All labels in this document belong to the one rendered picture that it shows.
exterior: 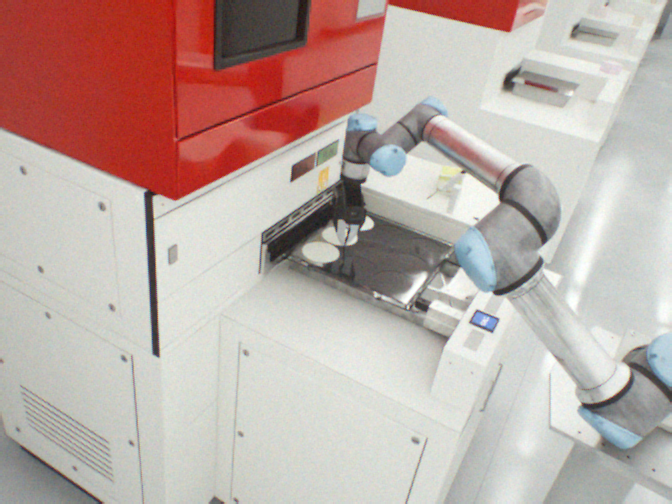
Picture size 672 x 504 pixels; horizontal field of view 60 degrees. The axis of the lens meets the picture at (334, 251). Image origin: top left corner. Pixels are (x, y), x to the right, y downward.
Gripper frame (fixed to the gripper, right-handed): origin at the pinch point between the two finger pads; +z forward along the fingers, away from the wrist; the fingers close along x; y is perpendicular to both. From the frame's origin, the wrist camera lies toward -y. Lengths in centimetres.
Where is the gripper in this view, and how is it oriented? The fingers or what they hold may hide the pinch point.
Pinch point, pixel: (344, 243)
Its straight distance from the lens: 158.0
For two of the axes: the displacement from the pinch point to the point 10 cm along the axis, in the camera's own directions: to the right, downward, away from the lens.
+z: -1.3, 8.3, 5.4
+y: -2.0, -5.5, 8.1
